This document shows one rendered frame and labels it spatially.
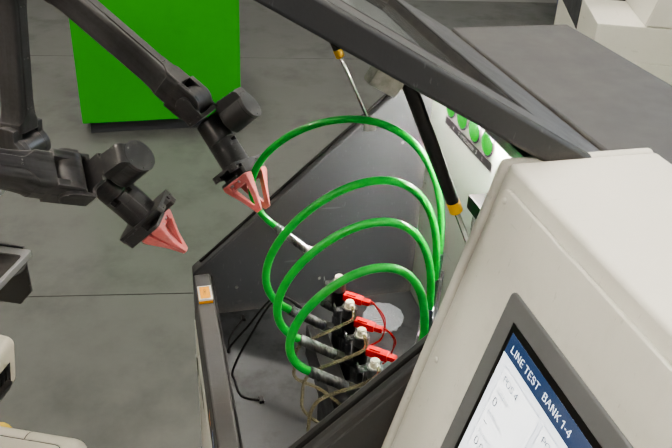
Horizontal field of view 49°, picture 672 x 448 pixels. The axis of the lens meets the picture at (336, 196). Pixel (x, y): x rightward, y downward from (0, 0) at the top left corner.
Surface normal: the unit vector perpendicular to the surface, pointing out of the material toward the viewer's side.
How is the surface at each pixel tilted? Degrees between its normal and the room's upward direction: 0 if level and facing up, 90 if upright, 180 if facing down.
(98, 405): 0
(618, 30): 90
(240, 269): 90
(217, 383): 0
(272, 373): 0
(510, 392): 76
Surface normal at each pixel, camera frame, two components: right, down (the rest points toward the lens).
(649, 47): -0.14, 0.48
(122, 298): 0.04, -0.87
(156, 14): 0.24, 0.48
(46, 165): 0.73, -0.45
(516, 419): -0.93, -0.13
